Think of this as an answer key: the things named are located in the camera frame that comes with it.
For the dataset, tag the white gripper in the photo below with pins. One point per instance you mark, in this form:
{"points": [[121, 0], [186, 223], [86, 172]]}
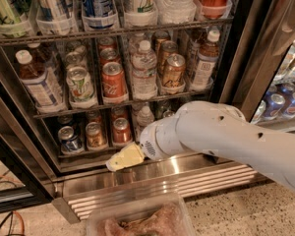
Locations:
{"points": [[152, 143]]}

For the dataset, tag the green white 7up can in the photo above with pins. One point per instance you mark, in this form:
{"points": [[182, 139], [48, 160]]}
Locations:
{"points": [[80, 84]]}

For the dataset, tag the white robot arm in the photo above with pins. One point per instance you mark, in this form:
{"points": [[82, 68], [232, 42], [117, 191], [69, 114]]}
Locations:
{"points": [[214, 129]]}

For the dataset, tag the red can bottom shelf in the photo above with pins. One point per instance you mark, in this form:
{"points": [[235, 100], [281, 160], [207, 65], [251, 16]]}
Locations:
{"points": [[121, 131]]}

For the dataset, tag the gold can bottom shelf left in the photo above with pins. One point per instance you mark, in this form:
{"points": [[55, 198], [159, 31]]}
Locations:
{"points": [[95, 135]]}

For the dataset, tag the gold can shelf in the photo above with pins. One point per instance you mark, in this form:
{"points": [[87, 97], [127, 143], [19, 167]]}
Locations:
{"points": [[173, 71], [95, 135]]}

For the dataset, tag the water bottle bottom shelf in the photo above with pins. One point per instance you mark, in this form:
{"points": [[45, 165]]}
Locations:
{"points": [[144, 118]]}

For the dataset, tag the green can bottom shelf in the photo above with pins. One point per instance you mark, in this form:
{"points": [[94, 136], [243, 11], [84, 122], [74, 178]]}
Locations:
{"points": [[168, 113]]}

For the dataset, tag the steel fridge base grille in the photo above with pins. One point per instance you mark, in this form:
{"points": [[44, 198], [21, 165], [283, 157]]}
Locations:
{"points": [[188, 175]]}

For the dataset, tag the red coca-cola can front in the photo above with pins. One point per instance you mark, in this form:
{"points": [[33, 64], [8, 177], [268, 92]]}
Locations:
{"points": [[113, 80]]}

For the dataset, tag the clear water bottle middle shelf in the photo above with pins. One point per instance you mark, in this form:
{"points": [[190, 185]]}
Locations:
{"points": [[144, 63]]}

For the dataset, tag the gold can front middle shelf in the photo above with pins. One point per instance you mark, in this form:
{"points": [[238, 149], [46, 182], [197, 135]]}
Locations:
{"points": [[173, 71]]}

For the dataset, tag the tea bottle right middle shelf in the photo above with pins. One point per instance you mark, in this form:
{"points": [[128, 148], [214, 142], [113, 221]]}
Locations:
{"points": [[206, 59]]}

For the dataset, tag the clear plastic bin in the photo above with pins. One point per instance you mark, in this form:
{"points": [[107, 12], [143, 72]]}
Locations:
{"points": [[164, 215]]}

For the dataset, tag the front tea bottle left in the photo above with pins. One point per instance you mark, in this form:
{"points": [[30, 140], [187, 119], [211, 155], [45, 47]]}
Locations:
{"points": [[39, 80]]}

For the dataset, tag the top wire shelf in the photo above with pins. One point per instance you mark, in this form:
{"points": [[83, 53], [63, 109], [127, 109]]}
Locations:
{"points": [[112, 32]]}

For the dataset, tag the steel fridge door frame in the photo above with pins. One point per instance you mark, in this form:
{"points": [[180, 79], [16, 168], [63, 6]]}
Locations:
{"points": [[260, 36]]}

